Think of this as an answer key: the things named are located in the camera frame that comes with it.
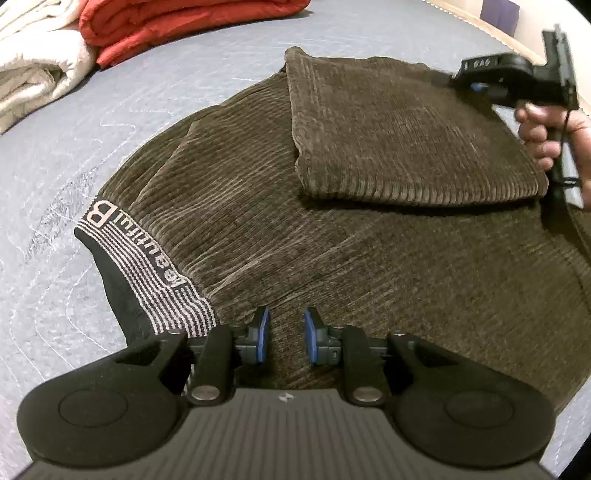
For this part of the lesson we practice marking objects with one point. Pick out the person's right hand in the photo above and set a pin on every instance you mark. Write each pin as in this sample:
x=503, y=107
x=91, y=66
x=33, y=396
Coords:
x=538, y=131

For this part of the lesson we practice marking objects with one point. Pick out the red blanket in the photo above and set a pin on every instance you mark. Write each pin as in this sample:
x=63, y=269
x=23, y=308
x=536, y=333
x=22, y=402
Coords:
x=152, y=27

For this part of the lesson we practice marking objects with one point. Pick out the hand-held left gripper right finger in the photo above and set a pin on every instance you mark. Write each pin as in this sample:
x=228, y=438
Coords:
x=310, y=337

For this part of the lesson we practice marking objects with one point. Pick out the white folded blanket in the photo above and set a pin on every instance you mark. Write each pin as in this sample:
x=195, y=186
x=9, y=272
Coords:
x=32, y=60

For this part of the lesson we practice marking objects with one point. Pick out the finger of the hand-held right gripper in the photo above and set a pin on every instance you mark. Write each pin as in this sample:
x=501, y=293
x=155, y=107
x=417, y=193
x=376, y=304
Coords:
x=475, y=86

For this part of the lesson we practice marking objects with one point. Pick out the purple box by wall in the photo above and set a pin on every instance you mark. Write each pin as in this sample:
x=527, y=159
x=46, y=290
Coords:
x=510, y=7

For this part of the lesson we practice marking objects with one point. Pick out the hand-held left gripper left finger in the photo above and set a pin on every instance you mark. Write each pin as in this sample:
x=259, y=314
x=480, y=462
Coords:
x=261, y=334

